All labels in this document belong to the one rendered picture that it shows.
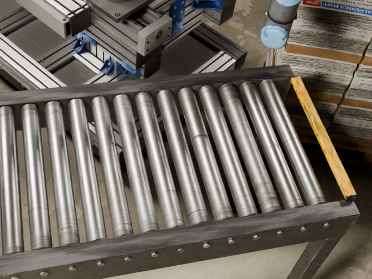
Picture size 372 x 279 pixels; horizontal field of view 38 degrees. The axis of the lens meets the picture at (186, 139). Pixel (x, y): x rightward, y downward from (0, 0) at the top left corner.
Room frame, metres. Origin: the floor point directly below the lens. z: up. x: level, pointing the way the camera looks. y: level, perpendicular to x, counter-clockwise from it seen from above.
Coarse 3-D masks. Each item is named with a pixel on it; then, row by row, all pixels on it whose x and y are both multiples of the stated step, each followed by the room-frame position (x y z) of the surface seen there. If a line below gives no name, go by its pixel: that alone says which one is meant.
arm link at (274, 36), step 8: (264, 24) 1.20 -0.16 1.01; (272, 24) 1.17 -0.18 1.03; (280, 24) 1.17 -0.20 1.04; (288, 24) 1.18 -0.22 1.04; (264, 32) 1.16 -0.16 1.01; (272, 32) 1.15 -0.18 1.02; (280, 32) 1.15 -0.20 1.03; (288, 32) 1.18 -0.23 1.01; (264, 40) 1.15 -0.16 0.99; (272, 40) 1.15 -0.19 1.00; (280, 40) 1.15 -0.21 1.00; (272, 48) 1.15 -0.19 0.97
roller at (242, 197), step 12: (204, 96) 1.09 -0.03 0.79; (216, 96) 1.10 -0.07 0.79; (204, 108) 1.05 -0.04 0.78; (216, 108) 1.04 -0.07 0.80; (216, 120) 1.00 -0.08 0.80; (216, 132) 0.96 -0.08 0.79; (228, 132) 0.97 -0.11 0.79; (216, 144) 0.93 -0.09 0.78; (228, 144) 0.92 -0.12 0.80; (228, 156) 0.88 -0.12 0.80; (228, 168) 0.85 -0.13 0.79; (240, 168) 0.85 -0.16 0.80; (228, 180) 0.82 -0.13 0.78; (240, 180) 0.81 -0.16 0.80; (240, 192) 0.77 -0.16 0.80; (240, 204) 0.74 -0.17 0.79; (252, 204) 0.74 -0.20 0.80; (240, 216) 0.71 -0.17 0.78
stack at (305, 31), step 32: (320, 0) 1.60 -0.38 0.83; (352, 0) 1.63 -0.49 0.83; (320, 32) 1.55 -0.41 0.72; (352, 32) 1.55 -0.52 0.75; (320, 64) 1.55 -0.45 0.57; (352, 64) 1.56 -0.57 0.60; (288, 96) 1.56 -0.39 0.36; (352, 96) 1.56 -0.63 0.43; (352, 128) 1.56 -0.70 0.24; (352, 160) 1.56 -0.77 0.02
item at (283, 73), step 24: (216, 72) 1.19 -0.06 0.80; (240, 72) 1.21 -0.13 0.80; (264, 72) 1.23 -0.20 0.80; (288, 72) 1.24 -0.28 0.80; (0, 96) 0.95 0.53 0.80; (24, 96) 0.96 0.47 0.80; (48, 96) 0.98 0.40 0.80; (72, 96) 0.99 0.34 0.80; (96, 96) 1.01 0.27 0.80; (240, 96) 1.18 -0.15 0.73
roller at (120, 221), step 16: (96, 112) 0.95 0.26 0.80; (96, 128) 0.90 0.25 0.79; (112, 128) 0.92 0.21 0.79; (112, 144) 0.85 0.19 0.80; (112, 160) 0.80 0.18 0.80; (112, 176) 0.75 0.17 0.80; (112, 192) 0.71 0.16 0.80; (112, 208) 0.66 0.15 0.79; (128, 208) 0.68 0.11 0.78; (112, 224) 0.62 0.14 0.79; (128, 224) 0.63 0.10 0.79
